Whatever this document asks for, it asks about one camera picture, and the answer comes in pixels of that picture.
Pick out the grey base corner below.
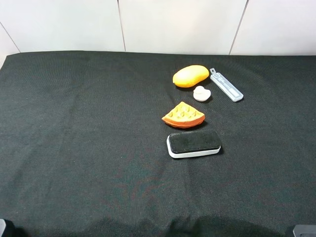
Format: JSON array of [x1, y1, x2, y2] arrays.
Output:
[[0, 219, 6, 237], [293, 225, 316, 237]]

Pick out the yellow mango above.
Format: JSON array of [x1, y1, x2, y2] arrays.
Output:
[[172, 65, 210, 88]]

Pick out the black and white board eraser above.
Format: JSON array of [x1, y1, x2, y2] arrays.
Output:
[[166, 129, 222, 159]]

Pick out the clear plastic blade case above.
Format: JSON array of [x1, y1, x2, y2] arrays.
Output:
[[210, 68, 243, 102]]

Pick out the white rubber duck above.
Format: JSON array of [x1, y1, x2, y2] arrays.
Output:
[[193, 86, 211, 102]]

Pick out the grey base corner left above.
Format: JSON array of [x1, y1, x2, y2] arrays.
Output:
[[0, 219, 6, 237]]

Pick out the orange waffle slice toy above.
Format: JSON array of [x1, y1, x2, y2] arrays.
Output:
[[161, 102, 205, 128]]

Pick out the grey base corner right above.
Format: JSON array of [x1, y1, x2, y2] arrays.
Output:
[[293, 225, 316, 237]]

